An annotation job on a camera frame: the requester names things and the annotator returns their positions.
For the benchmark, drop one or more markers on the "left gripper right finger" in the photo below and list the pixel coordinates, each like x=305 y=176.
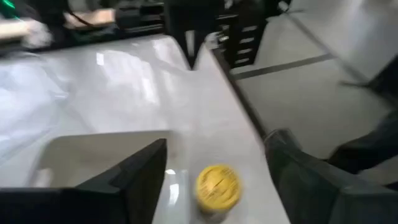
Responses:
x=311 y=193

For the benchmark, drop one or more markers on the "white plastic table cover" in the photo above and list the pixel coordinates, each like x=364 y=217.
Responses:
x=124 y=93

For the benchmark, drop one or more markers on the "dark equipment cart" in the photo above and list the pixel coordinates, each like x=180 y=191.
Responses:
x=202 y=25

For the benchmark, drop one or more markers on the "grey plastic bin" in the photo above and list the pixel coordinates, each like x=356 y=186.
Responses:
x=93 y=155

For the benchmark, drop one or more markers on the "yellow-lid spice jar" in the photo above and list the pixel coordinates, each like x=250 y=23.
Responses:
x=217 y=186

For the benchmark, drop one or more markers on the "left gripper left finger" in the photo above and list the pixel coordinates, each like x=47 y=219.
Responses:
x=62 y=205

